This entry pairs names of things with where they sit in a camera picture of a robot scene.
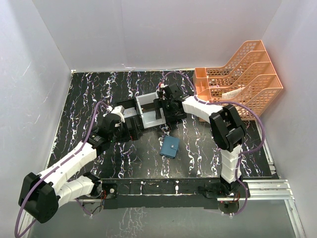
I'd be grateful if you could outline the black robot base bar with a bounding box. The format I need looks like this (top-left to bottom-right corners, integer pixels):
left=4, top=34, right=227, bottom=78
left=91, top=178, right=250, bottom=209

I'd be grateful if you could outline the black left card tray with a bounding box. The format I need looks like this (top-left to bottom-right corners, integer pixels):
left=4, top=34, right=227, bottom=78
left=115, top=98, right=144, bottom=129

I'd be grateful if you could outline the blue card holder wallet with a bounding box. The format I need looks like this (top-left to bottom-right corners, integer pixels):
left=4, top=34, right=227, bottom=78
left=160, top=136, right=180, bottom=159

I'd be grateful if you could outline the white silver card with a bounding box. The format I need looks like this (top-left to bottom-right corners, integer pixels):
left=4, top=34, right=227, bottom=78
left=123, top=108, right=137, bottom=118

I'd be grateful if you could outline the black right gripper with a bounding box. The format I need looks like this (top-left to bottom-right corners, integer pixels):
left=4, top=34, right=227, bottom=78
left=154, top=97, right=180, bottom=119

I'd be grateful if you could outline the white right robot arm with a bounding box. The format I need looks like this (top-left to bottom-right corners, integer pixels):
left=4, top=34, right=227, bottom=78
left=154, top=83, right=246, bottom=197

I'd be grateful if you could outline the orange plastic file organizer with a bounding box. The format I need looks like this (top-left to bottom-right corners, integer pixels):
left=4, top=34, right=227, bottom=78
left=193, top=40, right=283, bottom=116

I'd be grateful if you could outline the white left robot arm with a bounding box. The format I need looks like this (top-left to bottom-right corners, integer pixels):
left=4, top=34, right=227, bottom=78
left=18, top=113, right=142, bottom=223

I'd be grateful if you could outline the aluminium frame rail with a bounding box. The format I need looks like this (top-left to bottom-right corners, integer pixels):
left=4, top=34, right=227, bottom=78
left=29, top=117, right=304, bottom=238

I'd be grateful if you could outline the white paper in organizer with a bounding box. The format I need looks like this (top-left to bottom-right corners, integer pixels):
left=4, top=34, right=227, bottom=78
left=221, top=87, right=245, bottom=100

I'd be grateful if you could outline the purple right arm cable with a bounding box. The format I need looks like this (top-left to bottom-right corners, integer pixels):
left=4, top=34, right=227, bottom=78
left=160, top=70, right=266, bottom=216

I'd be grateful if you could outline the white middle card tray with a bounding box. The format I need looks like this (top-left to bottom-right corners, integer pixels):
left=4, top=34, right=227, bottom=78
left=136, top=92, right=166, bottom=129

